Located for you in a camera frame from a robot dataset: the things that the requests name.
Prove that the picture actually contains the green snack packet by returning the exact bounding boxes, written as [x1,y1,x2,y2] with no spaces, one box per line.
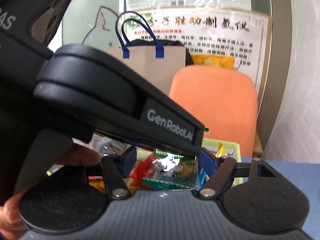
[142,149,199,190]

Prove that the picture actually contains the person left hand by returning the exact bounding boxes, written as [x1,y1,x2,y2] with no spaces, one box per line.
[1,144,101,239]

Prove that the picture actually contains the green white snack box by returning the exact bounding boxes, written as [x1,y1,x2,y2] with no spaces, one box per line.
[198,138,241,187]

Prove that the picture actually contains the red yellow snack packet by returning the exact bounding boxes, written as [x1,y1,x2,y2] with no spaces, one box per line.
[124,154,152,194]

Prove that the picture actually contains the orange chair backrest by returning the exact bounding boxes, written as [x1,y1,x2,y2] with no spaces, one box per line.
[169,65,258,157]

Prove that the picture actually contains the yellow plastic bag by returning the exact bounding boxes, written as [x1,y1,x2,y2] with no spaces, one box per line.
[191,54,235,69]

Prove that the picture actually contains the white poster with Chinese text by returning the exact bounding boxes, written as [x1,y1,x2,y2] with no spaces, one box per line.
[120,7,272,95]

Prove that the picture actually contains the brown paper bag blue handles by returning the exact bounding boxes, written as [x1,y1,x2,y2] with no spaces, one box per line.
[107,11,187,95]

